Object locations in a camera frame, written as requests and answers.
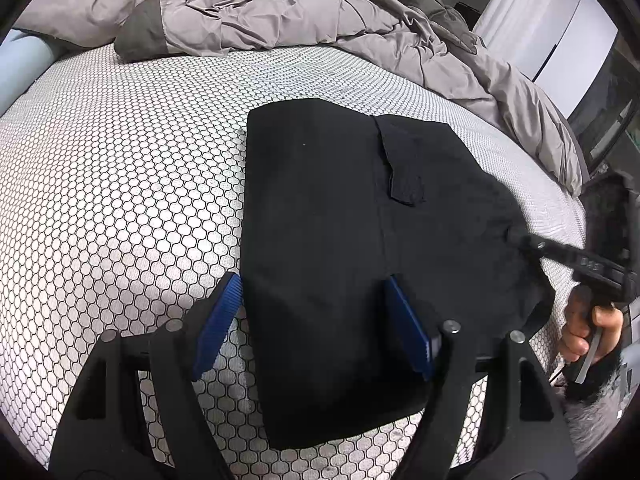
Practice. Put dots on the white wardrobe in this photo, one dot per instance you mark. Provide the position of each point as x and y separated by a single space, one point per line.
567 50

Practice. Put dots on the dark open shelf unit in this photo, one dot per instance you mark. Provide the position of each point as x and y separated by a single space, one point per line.
608 106

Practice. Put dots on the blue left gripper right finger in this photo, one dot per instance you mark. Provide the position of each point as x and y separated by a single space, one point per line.
415 324

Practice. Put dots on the white curtain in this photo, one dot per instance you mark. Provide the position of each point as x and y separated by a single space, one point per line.
506 25

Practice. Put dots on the grey crumpled duvet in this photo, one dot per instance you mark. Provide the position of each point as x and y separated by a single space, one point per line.
424 41

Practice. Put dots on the person's right hand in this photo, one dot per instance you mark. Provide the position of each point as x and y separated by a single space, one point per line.
581 319

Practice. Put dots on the black pants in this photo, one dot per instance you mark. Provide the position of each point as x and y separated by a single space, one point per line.
335 203

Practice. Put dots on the white honeycomb pattern mattress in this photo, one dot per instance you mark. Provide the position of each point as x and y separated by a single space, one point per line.
122 188

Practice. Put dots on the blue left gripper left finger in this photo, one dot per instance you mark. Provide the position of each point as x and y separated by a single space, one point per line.
214 321

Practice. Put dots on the light blue pillow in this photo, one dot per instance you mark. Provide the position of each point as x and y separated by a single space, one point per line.
24 58

